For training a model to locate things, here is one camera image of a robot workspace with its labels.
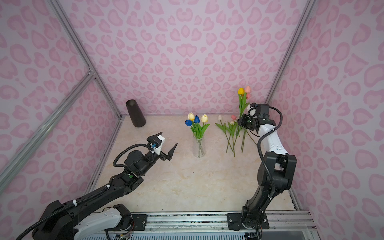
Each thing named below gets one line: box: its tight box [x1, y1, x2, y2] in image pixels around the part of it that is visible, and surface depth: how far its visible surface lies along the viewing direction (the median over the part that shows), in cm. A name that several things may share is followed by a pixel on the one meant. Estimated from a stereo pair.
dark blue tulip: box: [194, 115, 201, 139], surface depth 83 cm
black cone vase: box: [125, 99, 147, 128], surface depth 111 cm
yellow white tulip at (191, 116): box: [188, 112, 199, 139], surface depth 80 cm
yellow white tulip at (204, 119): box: [200, 114, 210, 139], surface depth 82 cm
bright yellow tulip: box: [238, 87, 251, 118], surface depth 93 cm
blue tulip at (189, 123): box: [184, 119, 197, 139], surface depth 79 cm
